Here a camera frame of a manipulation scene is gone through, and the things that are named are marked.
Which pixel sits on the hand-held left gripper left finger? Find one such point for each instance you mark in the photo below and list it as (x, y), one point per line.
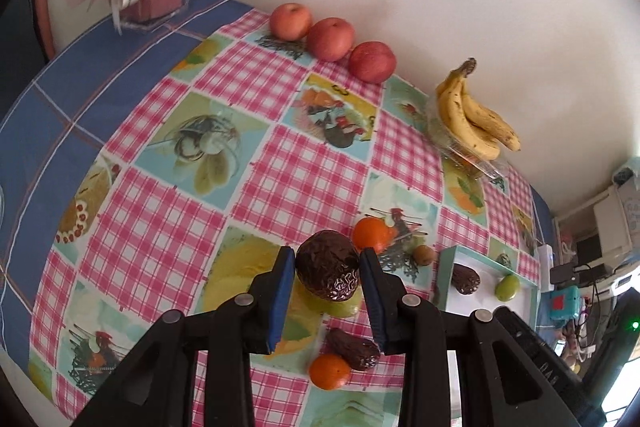
(282, 302)

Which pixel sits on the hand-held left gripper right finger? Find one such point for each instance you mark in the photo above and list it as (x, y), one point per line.
(372, 302)

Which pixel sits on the large dark brown dried date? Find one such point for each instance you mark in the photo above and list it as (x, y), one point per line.
(325, 264)

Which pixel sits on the orange tangerine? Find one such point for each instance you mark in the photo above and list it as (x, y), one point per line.
(372, 234)
(330, 372)

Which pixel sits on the small brown round fruit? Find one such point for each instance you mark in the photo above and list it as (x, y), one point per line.
(424, 255)

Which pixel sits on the white tray with teal rim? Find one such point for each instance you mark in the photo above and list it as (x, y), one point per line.
(477, 304)

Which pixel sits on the green lime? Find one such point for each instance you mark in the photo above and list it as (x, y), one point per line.
(507, 287)

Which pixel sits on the teal plastic box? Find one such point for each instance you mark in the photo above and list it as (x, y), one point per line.
(567, 304)

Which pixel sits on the black charger block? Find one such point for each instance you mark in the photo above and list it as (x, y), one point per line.
(562, 273)

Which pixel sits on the pink checkered printed tablecloth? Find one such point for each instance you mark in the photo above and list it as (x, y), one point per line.
(160, 217)

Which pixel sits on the white furniture piece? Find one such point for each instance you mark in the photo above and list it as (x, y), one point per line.
(612, 222)

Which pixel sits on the clear plastic container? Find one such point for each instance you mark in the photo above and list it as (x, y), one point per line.
(480, 168)

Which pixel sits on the bunch of yellow bananas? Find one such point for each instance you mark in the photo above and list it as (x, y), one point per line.
(462, 117)

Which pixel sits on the red apple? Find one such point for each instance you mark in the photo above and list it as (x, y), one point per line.
(372, 62)
(330, 39)
(290, 22)

